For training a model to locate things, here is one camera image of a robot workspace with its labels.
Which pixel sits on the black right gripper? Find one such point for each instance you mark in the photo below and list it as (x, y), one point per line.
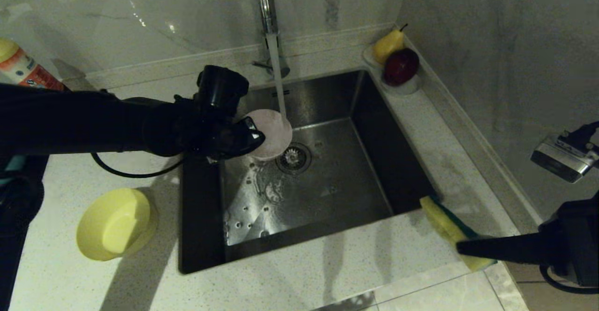
(575, 241)

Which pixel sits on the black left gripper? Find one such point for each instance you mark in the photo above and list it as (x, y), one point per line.
(217, 91)

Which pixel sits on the pink plastic bowl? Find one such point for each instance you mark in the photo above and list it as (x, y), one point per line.
(273, 133)

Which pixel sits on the green and yellow sponge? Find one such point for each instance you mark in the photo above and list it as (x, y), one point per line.
(440, 220)

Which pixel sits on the chrome faucet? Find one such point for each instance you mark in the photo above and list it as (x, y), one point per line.
(266, 2)

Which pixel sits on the yellow plastic bowl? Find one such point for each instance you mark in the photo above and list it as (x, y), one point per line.
(112, 224)

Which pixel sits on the blue plastic bowl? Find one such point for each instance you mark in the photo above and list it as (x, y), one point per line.
(14, 163)

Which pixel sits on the orange label detergent bottle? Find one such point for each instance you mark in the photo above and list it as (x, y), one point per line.
(21, 70)

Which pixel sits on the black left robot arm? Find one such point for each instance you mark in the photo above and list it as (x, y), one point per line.
(70, 119)

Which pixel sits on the metal sink drain strainer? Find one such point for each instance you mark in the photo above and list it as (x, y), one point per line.
(297, 159)

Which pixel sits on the stainless steel sink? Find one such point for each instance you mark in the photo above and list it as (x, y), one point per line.
(374, 128)

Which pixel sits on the light wooden cabinet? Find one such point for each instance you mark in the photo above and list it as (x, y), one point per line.
(529, 297)

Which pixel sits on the running water stream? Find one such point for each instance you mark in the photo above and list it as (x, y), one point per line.
(277, 77)

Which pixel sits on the white fruit tray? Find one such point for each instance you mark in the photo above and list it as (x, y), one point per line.
(405, 90)

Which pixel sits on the yellow pear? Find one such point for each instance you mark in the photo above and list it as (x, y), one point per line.
(386, 47)

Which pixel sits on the dark red apple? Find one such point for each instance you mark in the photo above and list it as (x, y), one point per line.
(400, 67)

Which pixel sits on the black induction cooktop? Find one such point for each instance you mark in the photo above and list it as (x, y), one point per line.
(14, 236)

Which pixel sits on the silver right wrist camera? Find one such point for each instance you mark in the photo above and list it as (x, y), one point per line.
(561, 161)

